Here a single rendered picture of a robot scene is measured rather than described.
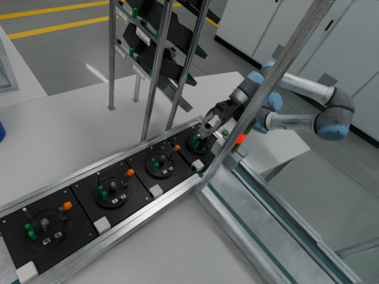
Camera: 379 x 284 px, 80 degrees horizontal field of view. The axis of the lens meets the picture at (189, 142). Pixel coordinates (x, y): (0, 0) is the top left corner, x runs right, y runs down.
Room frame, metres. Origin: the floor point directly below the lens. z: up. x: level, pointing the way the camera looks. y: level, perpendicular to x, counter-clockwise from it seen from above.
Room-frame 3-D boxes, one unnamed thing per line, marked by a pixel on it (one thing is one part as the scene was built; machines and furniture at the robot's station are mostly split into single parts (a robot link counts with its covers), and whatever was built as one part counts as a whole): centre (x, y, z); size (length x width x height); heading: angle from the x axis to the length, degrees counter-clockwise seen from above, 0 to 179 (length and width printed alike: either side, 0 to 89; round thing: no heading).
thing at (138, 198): (0.38, 0.21, 1.01); 0.24 x 0.24 x 0.13; 59
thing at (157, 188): (0.59, 0.08, 1.01); 0.24 x 0.24 x 0.13; 59
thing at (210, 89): (1.34, -0.25, 0.84); 0.90 x 0.70 x 0.03; 49
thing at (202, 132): (0.80, -0.04, 1.09); 0.08 x 0.04 x 0.07; 149
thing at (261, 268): (0.64, -0.30, 0.91); 0.84 x 0.28 x 0.10; 59
